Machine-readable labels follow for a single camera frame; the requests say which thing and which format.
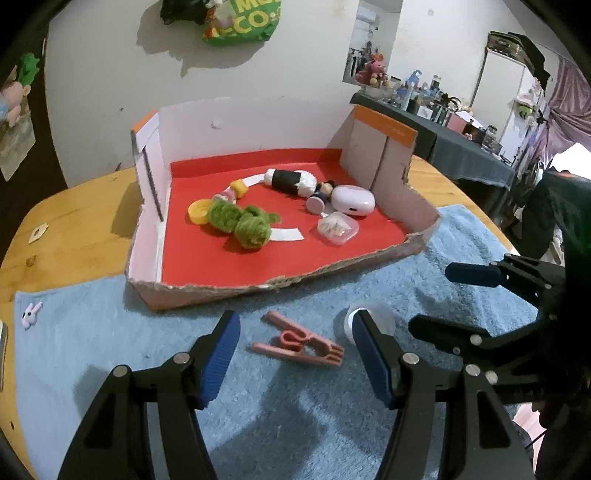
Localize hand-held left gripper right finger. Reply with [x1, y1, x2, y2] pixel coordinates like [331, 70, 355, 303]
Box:
[352, 309, 532, 480]

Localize pale pink plush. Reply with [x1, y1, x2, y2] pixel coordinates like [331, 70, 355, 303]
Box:
[0, 83, 28, 127]

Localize white rectangular device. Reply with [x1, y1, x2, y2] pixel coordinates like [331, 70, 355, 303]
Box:
[0, 320, 9, 393]

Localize cluster of bottles and jars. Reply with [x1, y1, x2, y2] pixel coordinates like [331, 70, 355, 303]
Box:
[365, 69, 509, 155]

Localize figurine with black hat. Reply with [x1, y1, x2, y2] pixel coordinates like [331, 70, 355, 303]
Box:
[306, 180, 340, 215]

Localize orange cardboard box red floor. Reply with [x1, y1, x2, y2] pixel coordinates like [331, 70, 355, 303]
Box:
[124, 97, 441, 311]

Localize green shopping bag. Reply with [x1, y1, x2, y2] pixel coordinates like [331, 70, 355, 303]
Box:
[202, 0, 282, 46]

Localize pink rabbit plush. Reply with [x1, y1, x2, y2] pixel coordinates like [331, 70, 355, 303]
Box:
[355, 53, 391, 88]

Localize round pink jar white lid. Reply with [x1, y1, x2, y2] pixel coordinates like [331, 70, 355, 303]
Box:
[344, 300, 397, 344]

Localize light blue fluffy towel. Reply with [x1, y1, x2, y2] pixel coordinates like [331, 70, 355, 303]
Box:
[13, 205, 541, 480]

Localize green yarn bundle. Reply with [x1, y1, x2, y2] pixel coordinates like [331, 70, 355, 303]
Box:
[235, 206, 281, 250]
[205, 202, 245, 236]

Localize pink clothespin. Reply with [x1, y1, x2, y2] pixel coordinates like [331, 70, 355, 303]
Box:
[250, 311, 345, 368]

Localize table with dark cloth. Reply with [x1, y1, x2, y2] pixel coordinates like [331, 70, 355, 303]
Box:
[349, 90, 515, 217]

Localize small clear plastic box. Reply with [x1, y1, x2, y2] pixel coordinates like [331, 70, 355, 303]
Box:
[317, 212, 361, 246]

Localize pink curtain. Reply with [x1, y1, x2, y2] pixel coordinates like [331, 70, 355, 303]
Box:
[526, 58, 591, 171]

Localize black bag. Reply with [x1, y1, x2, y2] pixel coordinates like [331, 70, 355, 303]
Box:
[159, 0, 211, 26]

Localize green plush toy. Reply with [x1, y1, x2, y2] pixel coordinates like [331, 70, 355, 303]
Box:
[16, 52, 41, 88]

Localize dark ornate bag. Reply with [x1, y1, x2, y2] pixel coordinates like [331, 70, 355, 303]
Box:
[487, 30, 552, 81]

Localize white cabinet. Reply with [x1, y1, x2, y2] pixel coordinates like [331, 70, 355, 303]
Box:
[471, 51, 536, 153]

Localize small pink figure yellow hat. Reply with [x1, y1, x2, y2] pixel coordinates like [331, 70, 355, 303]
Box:
[211, 180, 250, 204]

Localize person's pink pants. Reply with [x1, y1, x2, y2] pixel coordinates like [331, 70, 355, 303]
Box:
[512, 401, 548, 444]

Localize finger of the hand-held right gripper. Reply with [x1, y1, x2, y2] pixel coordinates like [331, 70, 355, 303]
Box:
[409, 314, 555, 386]
[445, 255, 566, 305]

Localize yellow bottle cap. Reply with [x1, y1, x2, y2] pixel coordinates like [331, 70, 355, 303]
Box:
[187, 199, 213, 225]

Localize dark cloth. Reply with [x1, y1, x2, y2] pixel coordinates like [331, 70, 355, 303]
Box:
[515, 171, 591, 266]

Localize black bottle with white tuft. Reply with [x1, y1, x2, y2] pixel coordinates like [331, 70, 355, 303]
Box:
[264, 168, 319, 198]

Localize hanging plush toys bag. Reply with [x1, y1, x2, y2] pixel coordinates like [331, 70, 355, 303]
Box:
[0, 122, 37, 182]

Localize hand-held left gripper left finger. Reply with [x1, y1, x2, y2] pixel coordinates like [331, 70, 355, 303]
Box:
[58, 310, 242, 480]

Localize small white rabbit charm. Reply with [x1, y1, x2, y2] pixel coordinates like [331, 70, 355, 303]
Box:
[21, 301, 44, 329]

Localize pink earbud case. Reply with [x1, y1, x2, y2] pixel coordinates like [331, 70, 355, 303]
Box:
[332, 185, 377, 219]

